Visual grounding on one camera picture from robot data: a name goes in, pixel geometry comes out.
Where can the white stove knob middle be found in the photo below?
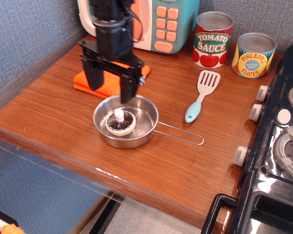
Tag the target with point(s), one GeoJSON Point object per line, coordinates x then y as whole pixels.
{"type": "Point", "coordinates": [255, 112]}

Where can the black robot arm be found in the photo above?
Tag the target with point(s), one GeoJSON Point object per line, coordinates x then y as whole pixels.
{"type": "Point", "coordinates": [113, 11]}

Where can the tomato sauce can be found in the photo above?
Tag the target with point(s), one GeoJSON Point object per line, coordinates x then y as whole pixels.
{"type": "Point", "coordinates": [211, 39]}

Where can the teal toy microwave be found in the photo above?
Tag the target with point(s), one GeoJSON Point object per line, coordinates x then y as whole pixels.
{"type": "Point", "coordinates": [161, 26]}

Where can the white stove knob upper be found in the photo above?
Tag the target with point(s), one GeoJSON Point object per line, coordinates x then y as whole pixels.
{"type": "Point", "coordinates": [262, 92]}

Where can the pineapple slices can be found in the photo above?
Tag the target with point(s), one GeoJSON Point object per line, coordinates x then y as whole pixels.
{"type": "Point", "coordinates": [253, 55]}

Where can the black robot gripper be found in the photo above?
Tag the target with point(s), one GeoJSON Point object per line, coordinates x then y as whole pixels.
{"type": "Point", "coordinates": [112, 52]}

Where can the white stove knob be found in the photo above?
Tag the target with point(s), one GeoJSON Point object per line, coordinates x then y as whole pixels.
{"type": "Point", "coordinates": [262, 92]}
{"type": "Point", "coordinates": [240, 155]}
{"type": "Point", "coordinates": [255, 112]}

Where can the black toy stove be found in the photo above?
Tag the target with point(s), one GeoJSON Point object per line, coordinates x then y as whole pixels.
{"type": "Point", "coordinates": [264, 204]}

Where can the white toy mushroom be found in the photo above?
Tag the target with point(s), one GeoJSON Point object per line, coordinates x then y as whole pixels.
{"type": "Point", "coordinates": [120, 123]}

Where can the small steel frying pan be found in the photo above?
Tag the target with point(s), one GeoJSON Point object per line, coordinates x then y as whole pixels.
{"type": "Point", "coordinates": [147, 123]}

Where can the white spatula teal handle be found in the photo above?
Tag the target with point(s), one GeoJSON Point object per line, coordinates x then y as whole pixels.
{"type": "Point", "coordinates": [207, 83]}

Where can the folded orange cloth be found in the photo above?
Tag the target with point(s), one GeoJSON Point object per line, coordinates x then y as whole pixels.
{"type": "Point", "coordinates": [110, 87]}

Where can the white stove knob lower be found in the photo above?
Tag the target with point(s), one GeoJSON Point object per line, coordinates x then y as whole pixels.
{"type": "Point", "coordinates": [240, 155]}

